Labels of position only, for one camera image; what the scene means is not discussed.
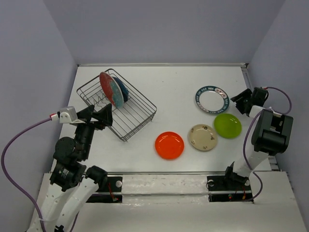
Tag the red teal flower plate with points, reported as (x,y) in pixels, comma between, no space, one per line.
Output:
(111,90)

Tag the beige plate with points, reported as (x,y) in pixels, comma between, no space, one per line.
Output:
(203,137)

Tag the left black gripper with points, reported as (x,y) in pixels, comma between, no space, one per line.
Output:
(105,114)

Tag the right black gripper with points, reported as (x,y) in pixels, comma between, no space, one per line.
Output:
(245,94)

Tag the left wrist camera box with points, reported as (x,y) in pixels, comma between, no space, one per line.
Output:
(67,115)

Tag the wire dish rack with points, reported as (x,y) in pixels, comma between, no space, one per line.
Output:
(127,120)

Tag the orange plate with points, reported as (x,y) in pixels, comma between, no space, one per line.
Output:
(169,145)

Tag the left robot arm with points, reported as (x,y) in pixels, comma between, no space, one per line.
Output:
(72,183)

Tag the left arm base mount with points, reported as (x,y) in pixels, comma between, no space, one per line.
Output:
(111,192)

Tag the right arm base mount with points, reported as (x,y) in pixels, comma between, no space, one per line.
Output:
(228,187)

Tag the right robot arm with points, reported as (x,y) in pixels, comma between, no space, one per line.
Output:
(268,134)

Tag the green plate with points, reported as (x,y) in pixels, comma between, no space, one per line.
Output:
(227,126)

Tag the dark blue leaf plate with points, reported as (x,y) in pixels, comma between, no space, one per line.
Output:
(124,90)

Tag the white plate teal rim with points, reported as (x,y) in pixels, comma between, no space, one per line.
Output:
(212,100)

